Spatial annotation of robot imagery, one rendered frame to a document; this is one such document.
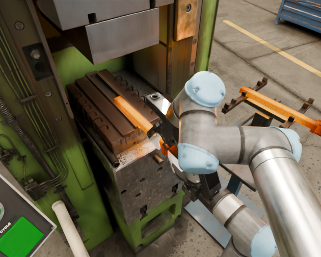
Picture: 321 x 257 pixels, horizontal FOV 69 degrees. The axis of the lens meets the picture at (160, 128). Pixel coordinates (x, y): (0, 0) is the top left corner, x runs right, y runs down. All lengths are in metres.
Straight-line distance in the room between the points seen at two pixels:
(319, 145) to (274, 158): 2.09
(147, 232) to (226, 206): 0.95
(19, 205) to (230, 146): 0.49
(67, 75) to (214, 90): 0.83
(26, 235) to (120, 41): 0.51
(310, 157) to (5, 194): 2.17
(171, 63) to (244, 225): 0.64
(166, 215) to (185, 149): 1.14
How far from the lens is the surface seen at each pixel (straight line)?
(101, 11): 0.58
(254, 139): 0.45
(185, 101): 0.47
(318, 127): 1.02
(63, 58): 1.13
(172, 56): 0.96
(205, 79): 0.46
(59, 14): 0.55
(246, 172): 1.10
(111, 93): 0.99
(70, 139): 0.91
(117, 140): 0.80
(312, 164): 2.30
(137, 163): 0.85
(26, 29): 0.70
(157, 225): 1.52
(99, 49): 0.60
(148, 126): 0.78
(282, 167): 0.40
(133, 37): 0.64
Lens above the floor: 1.56
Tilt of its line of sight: 45 degrees down
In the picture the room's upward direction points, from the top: straight up
